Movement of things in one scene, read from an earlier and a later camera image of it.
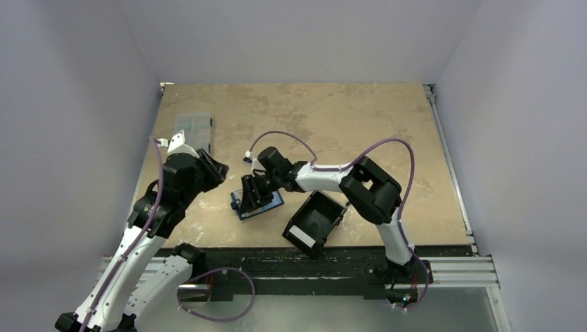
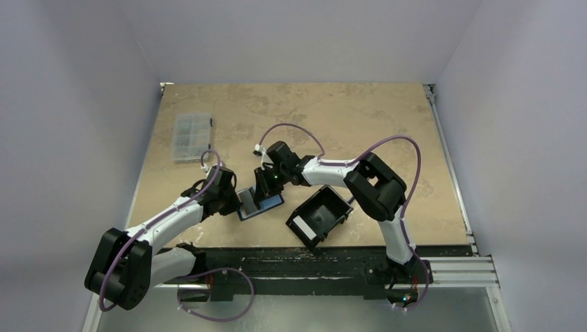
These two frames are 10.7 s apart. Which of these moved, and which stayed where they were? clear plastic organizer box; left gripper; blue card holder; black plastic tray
Moved: left gripper; black plastic tray
Stayed: clear plastic organizer box; blue card holder
